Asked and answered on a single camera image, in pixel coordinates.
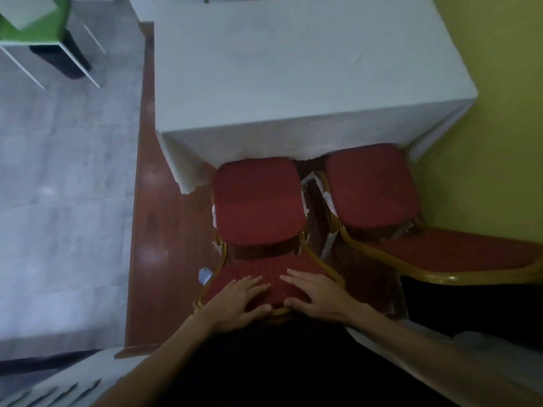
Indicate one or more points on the person's right hand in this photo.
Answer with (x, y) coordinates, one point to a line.
(331, 300)

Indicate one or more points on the person's left hand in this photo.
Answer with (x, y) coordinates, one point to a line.
(233, 305)

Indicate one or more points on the red gold-framed chair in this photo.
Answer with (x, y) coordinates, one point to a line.
(258, 203)
(371, 186)

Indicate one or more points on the person's left forearm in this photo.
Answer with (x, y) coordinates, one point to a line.
(157, 368)

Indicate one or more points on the person's right forearm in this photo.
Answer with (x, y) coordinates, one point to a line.
(432, 360)

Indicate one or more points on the person's white left shoe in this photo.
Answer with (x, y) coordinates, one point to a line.
(205, 276)

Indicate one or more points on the black shirt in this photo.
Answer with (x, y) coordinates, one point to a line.
(288, 368)

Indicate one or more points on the table with white tablecloth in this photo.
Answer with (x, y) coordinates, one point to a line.
(305, 67)

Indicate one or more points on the green table with white legs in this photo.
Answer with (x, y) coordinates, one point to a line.
(42, 35)

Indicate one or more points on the white sheet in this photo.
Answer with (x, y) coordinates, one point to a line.
(25, 10)

